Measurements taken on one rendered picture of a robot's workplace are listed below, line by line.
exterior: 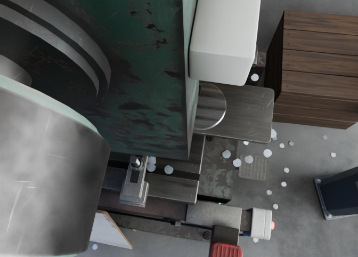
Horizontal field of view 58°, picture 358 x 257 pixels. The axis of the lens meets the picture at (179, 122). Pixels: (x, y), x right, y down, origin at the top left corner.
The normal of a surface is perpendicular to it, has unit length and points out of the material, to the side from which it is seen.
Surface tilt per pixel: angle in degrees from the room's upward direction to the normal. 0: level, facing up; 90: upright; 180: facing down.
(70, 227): 79
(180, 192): 0
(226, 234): 0
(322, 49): 0
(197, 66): 90
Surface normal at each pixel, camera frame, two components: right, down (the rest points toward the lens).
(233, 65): -0.16, 0.94
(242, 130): -0.04, -0.32
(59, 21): 0.85, -0.02
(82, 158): 0.96, 0.08
